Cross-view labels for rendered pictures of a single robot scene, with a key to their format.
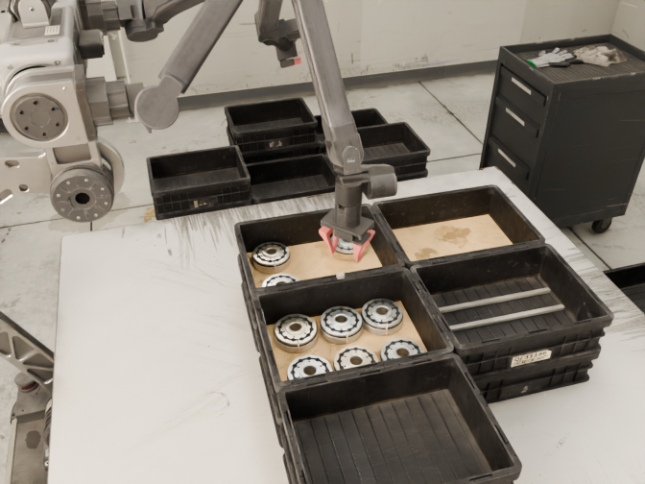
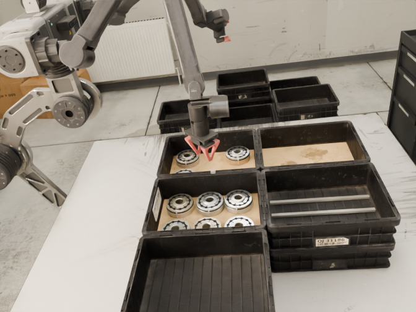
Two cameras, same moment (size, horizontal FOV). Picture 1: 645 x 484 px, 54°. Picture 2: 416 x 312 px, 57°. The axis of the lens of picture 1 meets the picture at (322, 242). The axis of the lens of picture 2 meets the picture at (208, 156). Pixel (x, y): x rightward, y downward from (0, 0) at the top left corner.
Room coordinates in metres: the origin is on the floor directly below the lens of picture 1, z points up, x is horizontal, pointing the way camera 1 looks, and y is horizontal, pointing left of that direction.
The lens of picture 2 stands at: (0.13, -0.48, 1.79)
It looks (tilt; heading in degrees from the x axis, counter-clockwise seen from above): 34 degrees down; 23
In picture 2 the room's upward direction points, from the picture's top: 9 degrees counter-clockwise
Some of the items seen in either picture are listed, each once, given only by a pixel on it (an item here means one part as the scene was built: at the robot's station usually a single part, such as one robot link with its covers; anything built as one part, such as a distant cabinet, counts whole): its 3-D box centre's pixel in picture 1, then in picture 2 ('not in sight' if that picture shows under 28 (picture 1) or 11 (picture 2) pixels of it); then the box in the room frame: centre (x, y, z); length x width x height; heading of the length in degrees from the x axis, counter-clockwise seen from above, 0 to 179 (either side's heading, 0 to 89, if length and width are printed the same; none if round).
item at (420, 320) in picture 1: (347, 339); (207, 213); (1.04, -0.06, 0.87); 0.40 x 0.30 x 0.11; 105
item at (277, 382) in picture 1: (348, 324); (205, 202); (1.04, -0.06, 0.92); 0.40 x 0.30 x 0.02; 105
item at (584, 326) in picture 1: (506, 294); (323, 194); (1.14, -0.45, 0.92); 0.40 x 0.30 x 0.02; 105
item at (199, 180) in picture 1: (203, 211); (192, 135); (2.29, 0.52, 0.37); 0.40 x 0.30 x 0.45; 106
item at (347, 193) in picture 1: (351, 188); (199, 110); (1.12, -0.06, 1.24); 0.07 x 0.06 x 0.07; 106
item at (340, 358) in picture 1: (356, 362); (206, 228); (0.98, -0.08, 0.86); 0.10 x 0.10 x 0.01
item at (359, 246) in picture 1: (353, 243); (206, 147); (1.10, -0.07, 1.10); 0.07 x 0.07 x 0.09; 58
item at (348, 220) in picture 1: (347, 213); (200, 127); (1.12, -0.05, 1.17); 0.10 x 0.07 x 0.07; 58
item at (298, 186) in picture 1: (291, 206); (247, 136); (2.41, 0.14, 0.31); 0.40 x 0.30 x 0.34; 106
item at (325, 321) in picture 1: (341, 321); (209, 200); (1.11, -0.05, 0.86); 0.10 x 0.10 x 0.01
